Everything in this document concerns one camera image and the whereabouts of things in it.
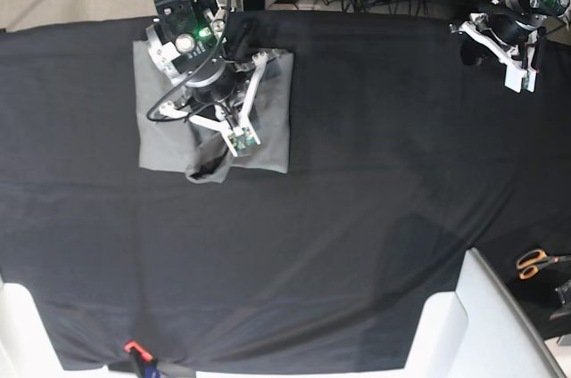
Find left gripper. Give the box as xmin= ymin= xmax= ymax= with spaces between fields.
xmin=450 ymin=12 xmax=547 ymax=93

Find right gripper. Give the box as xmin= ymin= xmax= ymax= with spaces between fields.
xmin=158 ymin=51 xmax=269 ymax=157

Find grey T-shirt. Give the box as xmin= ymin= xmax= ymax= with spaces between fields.
xmin=133 ymin=41 xmax=294 ymax=185

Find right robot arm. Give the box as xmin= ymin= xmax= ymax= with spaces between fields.
xmin=146 ymin=0 xmax=276 ymax=157

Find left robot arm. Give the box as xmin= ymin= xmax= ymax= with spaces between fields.
xmin=450 ymin=0 xmax=570 ymax=93

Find black table cloth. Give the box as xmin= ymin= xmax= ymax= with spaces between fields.
xmin=1 ymin=12 xmax=570 ymax=374

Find orange blue clamp front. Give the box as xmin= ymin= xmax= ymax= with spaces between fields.
xmin=124 ymin=341 xmax=162 ymax=378

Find white plastic container right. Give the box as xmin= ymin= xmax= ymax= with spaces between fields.
xmin=404 ymin=249 xmax=566 ymax=378

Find white plastic container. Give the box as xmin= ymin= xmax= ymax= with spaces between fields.
xmin=404 ymin=249 xmax=566 ymax=378
xmin=1 ymin=280 xmax=63 ymax=377

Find white plastic container left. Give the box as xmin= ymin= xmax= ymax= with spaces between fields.
xmin=1 ymin=280 xmax=63 ymax=377

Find orange handled scissors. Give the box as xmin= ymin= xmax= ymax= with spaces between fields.
xmin=516 ymin=249 xmax=570 ymax=280

